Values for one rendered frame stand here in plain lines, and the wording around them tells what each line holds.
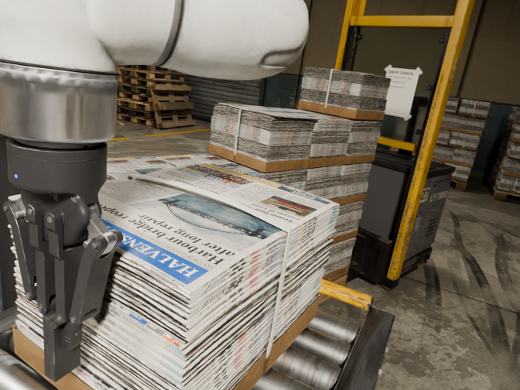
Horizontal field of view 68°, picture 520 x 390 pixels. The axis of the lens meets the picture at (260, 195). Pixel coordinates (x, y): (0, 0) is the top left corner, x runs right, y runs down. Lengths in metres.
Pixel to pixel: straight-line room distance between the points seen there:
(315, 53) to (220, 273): 8.12
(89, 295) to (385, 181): 2.44
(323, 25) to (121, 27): 8.17
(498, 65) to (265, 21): 7.64
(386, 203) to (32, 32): 2.54
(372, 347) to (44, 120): 0.59
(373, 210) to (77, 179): 2.53
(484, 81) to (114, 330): 7.72
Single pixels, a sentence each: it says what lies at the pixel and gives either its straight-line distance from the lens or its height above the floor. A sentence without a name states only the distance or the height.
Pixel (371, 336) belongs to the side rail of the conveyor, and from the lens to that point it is 0.75.
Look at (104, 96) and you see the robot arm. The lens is 0.33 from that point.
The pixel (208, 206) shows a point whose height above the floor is 1.03.
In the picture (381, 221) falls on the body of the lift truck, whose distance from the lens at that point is 2.75.
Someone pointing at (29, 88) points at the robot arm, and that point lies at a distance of 0.32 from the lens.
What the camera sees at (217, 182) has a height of 1.03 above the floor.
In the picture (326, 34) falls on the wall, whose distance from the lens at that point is 8.40.
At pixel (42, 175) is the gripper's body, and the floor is 1.11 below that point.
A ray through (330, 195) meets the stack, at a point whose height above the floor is 0.68.
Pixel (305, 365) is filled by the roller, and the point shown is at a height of 0.80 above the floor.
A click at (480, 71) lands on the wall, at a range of 7.94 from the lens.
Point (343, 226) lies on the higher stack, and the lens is 2.23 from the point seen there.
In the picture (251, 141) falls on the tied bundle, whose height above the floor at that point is 0.94.
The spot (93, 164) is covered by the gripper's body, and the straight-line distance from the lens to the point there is 0.34.
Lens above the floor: 1.21
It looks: 17 degrees down
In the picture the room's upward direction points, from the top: 8 degrees clockwise
